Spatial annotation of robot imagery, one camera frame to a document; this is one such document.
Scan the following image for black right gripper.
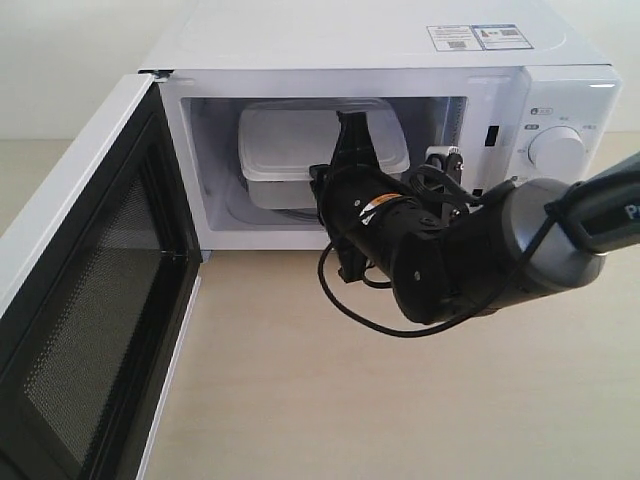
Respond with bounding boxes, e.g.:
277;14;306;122
310;111;468;325

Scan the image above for white lidded plastic container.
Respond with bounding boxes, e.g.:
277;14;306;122
238;98;410;210

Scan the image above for white microwave door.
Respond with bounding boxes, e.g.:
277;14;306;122
1;73;201;479

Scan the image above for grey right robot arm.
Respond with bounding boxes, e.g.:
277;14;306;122
309;112;639;338

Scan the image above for glass microwave turntable plate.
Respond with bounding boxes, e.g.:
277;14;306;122
226;183;318;226

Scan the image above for white Midea microwave body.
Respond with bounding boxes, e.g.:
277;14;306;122
141;1;621;255

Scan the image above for blue white warning sticker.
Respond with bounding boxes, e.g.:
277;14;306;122
427;24;533;52

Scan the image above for upper white power knob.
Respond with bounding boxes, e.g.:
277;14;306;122
528;126;585;179

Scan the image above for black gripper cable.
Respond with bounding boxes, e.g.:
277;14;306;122
316;172;556;337

